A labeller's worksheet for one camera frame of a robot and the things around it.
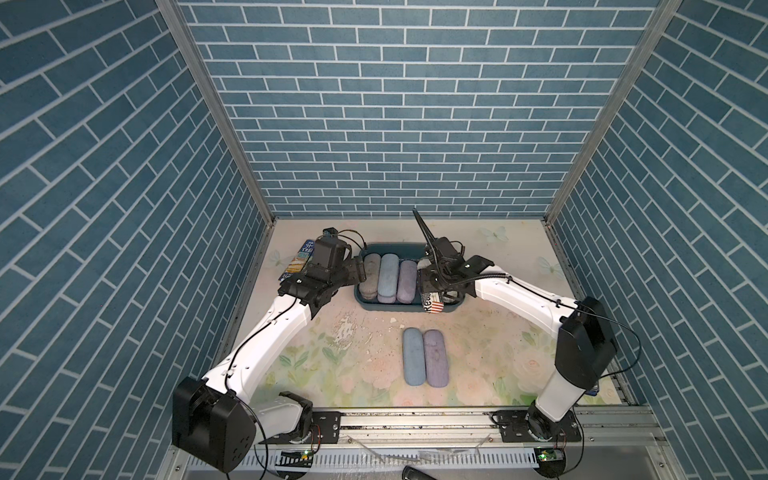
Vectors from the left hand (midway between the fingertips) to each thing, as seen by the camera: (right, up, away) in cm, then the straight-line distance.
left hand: (361, 265), depth 81 cm
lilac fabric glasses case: (+13, -7, +15) cm, 21 cm away
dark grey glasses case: (+1, -8, +12) cm, 15 cm away
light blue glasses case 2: (+15, -26, +3) cm, 30 cm away
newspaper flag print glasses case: (+20, -11, +2) cm, 23 cm away
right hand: (+19, -5, +7) cm, 20 cm away
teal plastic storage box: (+13, +3, +19) cm, 23 cm away
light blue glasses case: (+7, -5, +13) cm, 16 cm away
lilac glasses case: (+21, -26, +2) cm, 33 cm away
